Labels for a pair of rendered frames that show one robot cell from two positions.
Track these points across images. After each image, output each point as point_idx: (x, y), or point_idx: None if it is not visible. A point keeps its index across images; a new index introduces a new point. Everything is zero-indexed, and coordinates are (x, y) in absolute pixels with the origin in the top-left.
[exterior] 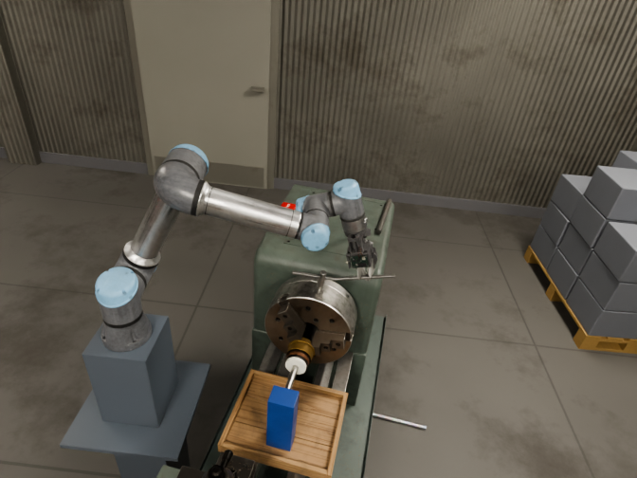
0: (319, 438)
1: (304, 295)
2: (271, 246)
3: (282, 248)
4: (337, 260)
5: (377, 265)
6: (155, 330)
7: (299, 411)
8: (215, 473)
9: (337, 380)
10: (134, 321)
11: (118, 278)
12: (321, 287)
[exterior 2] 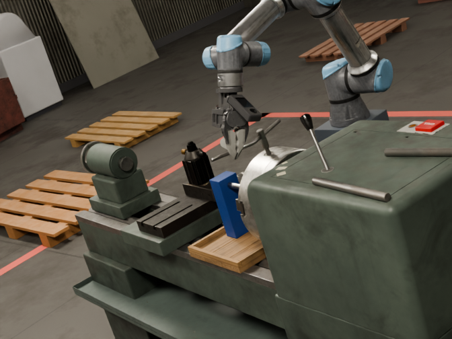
0: (220, 249)
1: (271, 148)
2: (354, 124)
3: (344, 130)
4: (294, 157)
5: (262, 178)
6: (343, 128)
7: (253, 241)
8: (188, 141)
9: (264, 271)
10: (329, 100)
11: (335, 62)
12: (262, 147)
